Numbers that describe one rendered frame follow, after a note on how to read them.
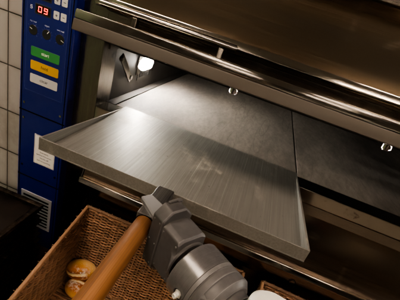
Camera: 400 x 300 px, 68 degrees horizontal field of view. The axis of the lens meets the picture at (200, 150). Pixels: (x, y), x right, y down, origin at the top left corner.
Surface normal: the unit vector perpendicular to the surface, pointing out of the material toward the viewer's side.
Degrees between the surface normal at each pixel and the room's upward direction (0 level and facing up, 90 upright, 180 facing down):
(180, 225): 0
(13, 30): 90
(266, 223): 0
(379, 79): 70
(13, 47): 90
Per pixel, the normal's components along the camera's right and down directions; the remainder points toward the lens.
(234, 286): 0.62, -0.24
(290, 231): 0.28, -0.85
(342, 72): -0.14, 0.04
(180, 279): -0.58, -0.25
